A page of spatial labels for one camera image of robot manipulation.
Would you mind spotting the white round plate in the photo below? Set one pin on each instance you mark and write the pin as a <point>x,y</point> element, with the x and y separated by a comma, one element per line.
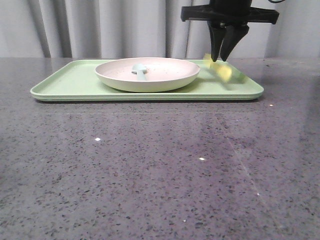
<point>163,74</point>

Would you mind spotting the grey pleated curtain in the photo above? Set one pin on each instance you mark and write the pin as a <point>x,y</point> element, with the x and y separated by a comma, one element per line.
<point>114,29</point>

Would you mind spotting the yellow plastic fork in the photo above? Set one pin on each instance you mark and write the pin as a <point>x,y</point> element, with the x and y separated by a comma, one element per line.
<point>223,70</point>

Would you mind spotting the light green plastic tray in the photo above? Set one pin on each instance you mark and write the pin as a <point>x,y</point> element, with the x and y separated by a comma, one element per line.
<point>77,82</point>

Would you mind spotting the light blue plastic spoon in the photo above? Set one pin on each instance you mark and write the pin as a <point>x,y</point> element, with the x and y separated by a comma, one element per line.
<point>139,69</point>

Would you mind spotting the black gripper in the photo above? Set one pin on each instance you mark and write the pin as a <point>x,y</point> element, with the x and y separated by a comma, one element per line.
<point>228,12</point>

